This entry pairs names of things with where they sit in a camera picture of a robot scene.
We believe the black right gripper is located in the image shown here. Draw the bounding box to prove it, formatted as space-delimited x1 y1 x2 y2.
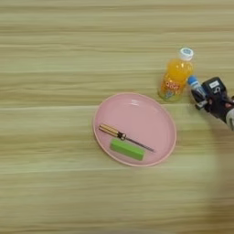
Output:
190 90 234 122

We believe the orange juice bottle white cap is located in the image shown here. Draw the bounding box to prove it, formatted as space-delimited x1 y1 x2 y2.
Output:
157 47 195 103

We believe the pink round plate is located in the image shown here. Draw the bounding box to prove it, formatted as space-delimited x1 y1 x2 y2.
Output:
91 91 177 168

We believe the blue cylindrical tube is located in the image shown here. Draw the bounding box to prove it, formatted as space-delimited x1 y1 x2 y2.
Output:
186 75 208 101

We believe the yellow handle screwdriver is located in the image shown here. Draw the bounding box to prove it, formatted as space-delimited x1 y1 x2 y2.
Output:
98 122 156 154

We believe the green rectangular block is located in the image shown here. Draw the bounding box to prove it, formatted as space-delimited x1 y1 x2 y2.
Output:
109 137 146 162

